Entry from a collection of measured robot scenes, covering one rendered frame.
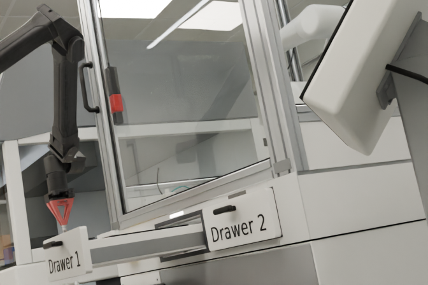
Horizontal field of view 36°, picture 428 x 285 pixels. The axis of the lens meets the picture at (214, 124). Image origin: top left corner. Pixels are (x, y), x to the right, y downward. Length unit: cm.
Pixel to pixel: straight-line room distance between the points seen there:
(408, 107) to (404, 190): 68
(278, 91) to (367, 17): 67
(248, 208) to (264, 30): 41
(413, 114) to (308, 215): 52
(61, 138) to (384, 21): 128
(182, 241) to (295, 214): 40
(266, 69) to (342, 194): 32
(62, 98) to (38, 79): 87
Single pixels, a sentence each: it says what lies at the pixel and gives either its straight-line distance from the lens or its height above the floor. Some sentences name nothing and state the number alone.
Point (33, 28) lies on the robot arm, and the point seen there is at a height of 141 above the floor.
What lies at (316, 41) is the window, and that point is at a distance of 159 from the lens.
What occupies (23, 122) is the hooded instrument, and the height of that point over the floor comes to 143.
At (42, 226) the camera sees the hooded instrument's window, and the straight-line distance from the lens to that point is 259.
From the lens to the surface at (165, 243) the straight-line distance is 170.
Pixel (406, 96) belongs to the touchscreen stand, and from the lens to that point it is 96.
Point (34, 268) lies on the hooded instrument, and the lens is 255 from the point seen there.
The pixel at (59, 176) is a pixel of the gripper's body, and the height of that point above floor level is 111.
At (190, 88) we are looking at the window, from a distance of 179.
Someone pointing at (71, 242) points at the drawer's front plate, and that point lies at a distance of 166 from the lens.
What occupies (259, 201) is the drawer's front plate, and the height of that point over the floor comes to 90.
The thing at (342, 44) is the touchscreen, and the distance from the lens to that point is 80.
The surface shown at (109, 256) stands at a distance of 164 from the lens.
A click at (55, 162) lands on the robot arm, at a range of 200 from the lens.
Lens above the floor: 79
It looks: 11 degrees up
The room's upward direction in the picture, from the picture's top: 11 degrees counter-clockwise
